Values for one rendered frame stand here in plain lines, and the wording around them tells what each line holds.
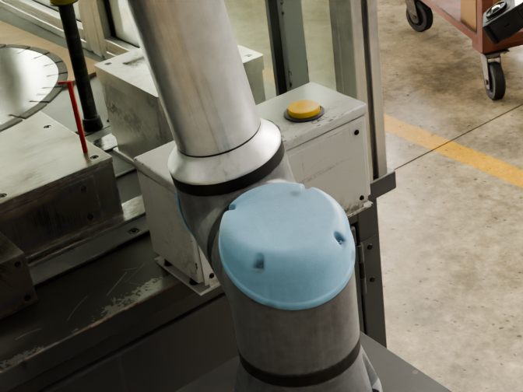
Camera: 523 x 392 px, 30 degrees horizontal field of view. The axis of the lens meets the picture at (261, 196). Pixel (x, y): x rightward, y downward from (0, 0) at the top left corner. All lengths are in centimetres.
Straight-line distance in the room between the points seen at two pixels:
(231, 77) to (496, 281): 161
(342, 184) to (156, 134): 28
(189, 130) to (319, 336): 22
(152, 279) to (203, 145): 34
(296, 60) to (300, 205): 51
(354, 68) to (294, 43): 11
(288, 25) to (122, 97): 27
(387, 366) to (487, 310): 132
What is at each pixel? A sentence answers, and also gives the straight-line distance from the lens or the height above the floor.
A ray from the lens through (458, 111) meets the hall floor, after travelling 325.
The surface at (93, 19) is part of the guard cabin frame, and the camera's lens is 191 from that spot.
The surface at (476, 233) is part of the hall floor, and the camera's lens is 261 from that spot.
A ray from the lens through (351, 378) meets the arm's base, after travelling 92.
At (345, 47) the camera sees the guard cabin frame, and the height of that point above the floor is 95.
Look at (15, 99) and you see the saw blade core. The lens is 127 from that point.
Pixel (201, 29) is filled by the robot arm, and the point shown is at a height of 113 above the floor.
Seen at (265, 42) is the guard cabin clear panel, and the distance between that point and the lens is 146.
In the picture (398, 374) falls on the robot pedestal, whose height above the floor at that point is 75.
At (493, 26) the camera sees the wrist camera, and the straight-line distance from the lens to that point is 108.
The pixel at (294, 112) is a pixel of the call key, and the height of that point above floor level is 91.
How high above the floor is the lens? 142
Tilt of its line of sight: 30 degrees down
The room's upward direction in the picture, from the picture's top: 8 degrees counter-clockwise
